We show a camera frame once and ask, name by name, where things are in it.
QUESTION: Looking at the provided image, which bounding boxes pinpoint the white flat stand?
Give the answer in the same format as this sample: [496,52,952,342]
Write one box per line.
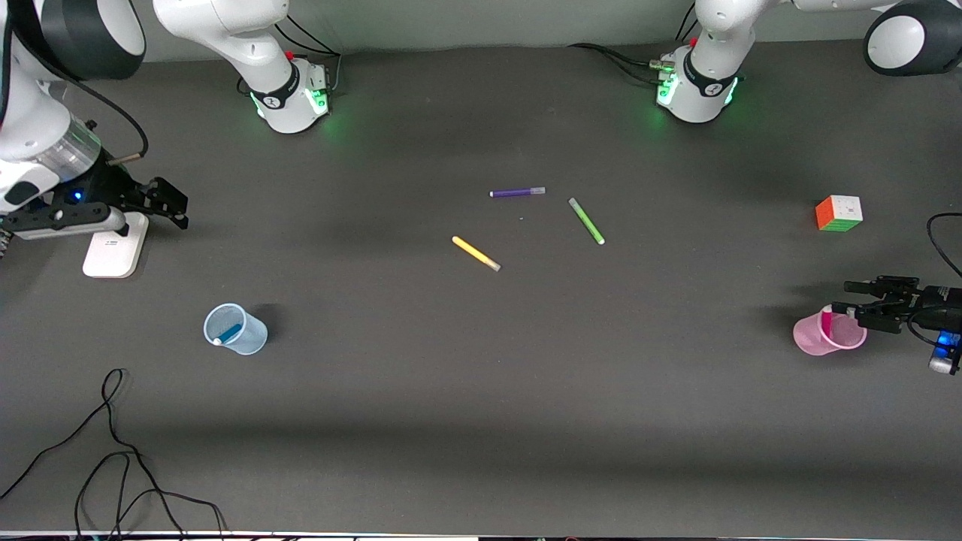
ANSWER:
[82,212,150,279]

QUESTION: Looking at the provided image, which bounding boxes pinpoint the pink mesh cup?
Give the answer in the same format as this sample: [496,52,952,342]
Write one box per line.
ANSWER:
[793,304,868,356]

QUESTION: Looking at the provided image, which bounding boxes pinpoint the colourful puzzle cube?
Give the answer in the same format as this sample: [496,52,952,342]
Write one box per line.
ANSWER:
[815,195,864,232]

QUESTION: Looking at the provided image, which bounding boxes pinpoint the light blue mesh cup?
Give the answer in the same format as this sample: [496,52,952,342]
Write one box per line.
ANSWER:
[204,304,268,356]

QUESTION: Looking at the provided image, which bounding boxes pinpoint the green marker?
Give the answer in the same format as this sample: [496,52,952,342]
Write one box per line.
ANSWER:
[568,198,606,246]

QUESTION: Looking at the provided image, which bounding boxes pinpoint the yellow marker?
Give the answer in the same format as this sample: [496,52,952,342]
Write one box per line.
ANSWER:
[452,236,501,272]

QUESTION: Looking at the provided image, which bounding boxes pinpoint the dark grey table mat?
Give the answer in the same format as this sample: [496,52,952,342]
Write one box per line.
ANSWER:
[0,26,962,538]

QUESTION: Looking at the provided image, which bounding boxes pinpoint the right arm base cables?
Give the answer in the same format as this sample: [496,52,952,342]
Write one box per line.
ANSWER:
[237,14,343,95]

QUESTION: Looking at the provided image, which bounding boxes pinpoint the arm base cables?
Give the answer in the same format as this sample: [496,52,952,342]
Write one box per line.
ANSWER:
[237,14,343,95]
[570,17,704,88]

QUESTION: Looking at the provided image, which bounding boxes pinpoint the thin black loose cable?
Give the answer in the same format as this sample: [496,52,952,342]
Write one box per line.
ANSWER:
[0,368,230,541]

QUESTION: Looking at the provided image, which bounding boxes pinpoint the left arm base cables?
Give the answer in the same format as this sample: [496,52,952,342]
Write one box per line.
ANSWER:
[570,17,704,88]

